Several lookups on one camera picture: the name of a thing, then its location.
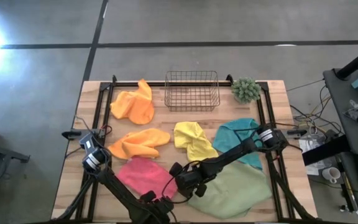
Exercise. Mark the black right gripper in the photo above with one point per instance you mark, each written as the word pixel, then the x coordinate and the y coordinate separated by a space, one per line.
pixel 193 183

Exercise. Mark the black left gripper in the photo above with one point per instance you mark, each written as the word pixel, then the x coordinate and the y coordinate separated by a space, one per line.
pixel 155 213

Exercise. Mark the pink microfiber towel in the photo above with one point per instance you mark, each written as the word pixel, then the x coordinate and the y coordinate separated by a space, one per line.
pixel 141 175

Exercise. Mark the yellow microfiber towel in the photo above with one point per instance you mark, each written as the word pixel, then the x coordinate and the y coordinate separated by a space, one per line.
pixel 194 140

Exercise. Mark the light green microfiber towel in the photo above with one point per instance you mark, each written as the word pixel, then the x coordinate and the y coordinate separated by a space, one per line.
pixel 238 193

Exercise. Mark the teal microfiber towel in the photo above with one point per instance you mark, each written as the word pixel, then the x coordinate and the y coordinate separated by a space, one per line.
pixel 232 133

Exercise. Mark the orange microfiber towel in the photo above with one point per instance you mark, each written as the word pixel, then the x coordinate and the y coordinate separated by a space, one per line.
pixel 141 143
pixel 135 105

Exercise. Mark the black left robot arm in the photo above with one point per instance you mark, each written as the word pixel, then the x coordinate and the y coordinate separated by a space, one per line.
pixel 117 186

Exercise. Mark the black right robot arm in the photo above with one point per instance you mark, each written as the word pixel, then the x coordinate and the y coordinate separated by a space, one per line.
pixel 228 154

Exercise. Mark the small artificial potted plant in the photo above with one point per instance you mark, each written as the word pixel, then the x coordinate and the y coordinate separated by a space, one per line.
pixel 245 90

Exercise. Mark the black desk crossbar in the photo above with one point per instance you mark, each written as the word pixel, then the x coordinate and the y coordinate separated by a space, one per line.
pixel 325 151

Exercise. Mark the white mug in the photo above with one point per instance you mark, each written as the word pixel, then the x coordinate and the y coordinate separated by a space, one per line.
pixel 331 174

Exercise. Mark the grey side desk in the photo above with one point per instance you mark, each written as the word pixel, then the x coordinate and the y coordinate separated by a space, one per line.
pixel 350 124

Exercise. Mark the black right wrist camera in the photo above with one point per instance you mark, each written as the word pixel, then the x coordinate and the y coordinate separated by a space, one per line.
pixel 176 169

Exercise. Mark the black aluminium table frame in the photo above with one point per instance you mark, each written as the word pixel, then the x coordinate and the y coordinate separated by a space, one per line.
pixel 123 83

